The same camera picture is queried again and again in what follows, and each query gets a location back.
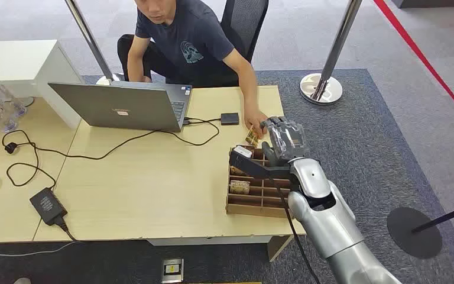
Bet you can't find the blue-grey rug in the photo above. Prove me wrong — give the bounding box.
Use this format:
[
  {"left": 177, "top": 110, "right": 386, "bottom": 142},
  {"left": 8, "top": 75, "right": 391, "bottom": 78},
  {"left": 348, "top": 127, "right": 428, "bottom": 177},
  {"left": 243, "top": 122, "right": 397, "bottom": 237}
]
[{"left": 0, "top": 69, "right": 454, "bottom": 284}]

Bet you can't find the black stanchion post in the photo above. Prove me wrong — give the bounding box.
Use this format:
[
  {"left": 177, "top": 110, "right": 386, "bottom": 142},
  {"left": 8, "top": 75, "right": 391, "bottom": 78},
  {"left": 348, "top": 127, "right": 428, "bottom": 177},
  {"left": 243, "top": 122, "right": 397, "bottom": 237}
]
[{"left": 387, "top": 201, "right": 454, "bottom": 260}]

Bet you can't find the chrome stanchion post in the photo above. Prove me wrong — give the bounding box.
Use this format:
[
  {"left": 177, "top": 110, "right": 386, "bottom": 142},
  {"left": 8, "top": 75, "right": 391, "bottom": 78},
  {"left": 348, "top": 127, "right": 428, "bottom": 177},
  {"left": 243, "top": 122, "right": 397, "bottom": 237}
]
[
  {"left": 300, "top": 0, "right": 364, "bottom": 106},
  {"left": 63, "top": 0, "right": 127, "bottom": 86}
]

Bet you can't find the long black power cable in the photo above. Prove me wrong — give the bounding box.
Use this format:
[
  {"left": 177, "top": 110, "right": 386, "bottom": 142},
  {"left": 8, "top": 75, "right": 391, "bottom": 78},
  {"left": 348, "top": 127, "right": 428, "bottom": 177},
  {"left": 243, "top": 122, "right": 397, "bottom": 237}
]
[{"left": 1, "top": 117, "right": 220, "bottom": 189}]

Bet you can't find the black power adapter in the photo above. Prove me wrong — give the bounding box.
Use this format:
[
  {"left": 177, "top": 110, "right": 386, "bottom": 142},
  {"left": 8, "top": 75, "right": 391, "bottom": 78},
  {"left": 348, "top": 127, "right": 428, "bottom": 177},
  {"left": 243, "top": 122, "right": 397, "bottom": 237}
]
[{"left": 29, "top": 188, "right": 69, "bottom": 227}]

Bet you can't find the grey laptop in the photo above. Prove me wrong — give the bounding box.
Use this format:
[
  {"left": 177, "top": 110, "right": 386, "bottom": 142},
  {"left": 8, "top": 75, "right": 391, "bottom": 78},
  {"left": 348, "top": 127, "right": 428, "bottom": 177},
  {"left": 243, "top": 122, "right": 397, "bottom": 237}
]
[{"left": 48, "top": 80, "right": 193, "bottom": 133}]

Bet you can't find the black mains cable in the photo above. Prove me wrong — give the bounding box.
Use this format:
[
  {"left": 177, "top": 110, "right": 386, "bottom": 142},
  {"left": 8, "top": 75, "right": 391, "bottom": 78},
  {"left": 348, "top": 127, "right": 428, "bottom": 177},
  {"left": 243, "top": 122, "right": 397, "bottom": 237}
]
[{"left": 54, "top": 217, "right": 78, "bottom": 242}]

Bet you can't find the person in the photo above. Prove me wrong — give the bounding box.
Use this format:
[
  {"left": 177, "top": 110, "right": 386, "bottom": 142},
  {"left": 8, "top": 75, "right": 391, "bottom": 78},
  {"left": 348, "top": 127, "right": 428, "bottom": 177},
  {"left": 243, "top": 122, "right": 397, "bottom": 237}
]
[{"left": 116, "top": 0, "right": 269, "bottom": 138}]

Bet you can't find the wooden card organizer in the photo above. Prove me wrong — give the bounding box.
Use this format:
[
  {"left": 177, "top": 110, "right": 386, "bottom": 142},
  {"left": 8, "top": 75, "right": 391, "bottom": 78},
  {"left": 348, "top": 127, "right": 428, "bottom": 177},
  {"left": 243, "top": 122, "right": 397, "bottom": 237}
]
[{"left": 225, "top": 145, "right": 295, "bottom": 219}]

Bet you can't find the small black box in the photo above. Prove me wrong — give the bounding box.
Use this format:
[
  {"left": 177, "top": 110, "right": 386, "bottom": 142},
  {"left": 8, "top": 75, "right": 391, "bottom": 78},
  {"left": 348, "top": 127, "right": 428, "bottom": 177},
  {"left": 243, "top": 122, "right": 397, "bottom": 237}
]
[{"left": 220, "top": 112, "right": 240, "bottom": 126}]

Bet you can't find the dark furniture edge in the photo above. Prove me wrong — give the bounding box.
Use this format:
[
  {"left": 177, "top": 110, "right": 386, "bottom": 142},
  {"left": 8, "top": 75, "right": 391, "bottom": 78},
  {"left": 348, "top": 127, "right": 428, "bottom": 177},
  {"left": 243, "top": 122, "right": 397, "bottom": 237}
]
[{"left": 391, "top": 0, "right": 454, "bottom": 9}]

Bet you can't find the red barrier belt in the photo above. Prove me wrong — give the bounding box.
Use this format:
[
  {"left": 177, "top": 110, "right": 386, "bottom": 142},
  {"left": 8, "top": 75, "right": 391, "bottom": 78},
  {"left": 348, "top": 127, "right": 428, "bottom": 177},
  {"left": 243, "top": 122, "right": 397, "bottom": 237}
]
[{"left": 372, "top": 0, "right": 454, "bottom": 130}]

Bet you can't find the white cabinet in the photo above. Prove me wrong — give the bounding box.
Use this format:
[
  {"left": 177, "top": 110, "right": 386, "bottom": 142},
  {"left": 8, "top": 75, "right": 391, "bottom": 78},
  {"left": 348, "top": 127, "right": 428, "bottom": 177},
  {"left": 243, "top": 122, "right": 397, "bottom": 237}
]
[{"left": 0, "top": 39, "right": 85, "bottom": 130}]

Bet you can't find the black office chair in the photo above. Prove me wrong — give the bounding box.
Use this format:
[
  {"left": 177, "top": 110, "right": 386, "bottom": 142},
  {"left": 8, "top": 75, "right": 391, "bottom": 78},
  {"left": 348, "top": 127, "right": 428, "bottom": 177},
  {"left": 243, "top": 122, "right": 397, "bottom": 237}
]
[{"left": 219, "top": 0, "right": 270, "bottom": 67}]

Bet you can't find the metal floor socket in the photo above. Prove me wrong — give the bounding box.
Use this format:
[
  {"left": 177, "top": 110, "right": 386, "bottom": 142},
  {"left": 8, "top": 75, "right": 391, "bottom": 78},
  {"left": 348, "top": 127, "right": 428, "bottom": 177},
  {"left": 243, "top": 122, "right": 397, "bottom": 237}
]
[{"left": 160, "top": 257, "right": 184, "bottom": 284}]

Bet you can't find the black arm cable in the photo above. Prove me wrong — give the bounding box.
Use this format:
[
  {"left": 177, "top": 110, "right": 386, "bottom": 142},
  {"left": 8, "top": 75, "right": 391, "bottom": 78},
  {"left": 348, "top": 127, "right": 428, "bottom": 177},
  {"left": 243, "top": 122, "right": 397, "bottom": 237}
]
[{"left": 268, "top": 176, "right": 322, "bottom": 284}]

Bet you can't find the white cable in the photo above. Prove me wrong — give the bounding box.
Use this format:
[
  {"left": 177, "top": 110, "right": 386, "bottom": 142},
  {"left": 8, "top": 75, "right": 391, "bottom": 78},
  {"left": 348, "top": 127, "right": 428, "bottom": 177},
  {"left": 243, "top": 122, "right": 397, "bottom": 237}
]
[{"left": 0, "top": 241, "right": 77, "bottom": 258}]

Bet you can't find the pale wooden desk leg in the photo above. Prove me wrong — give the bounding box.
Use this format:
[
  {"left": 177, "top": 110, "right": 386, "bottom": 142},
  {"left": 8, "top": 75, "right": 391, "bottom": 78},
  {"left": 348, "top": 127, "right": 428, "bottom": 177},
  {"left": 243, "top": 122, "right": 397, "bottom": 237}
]
[{"left": 267, "top": 235, "right": 295, "bottom": 263}]

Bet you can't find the person's left hand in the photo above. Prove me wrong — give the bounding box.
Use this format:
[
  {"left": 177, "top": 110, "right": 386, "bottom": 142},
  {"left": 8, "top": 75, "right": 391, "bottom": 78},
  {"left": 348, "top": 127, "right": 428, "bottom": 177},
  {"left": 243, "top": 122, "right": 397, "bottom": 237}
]
[{"left": 244, "top": 108, "right": 269, "bottom": 138}]

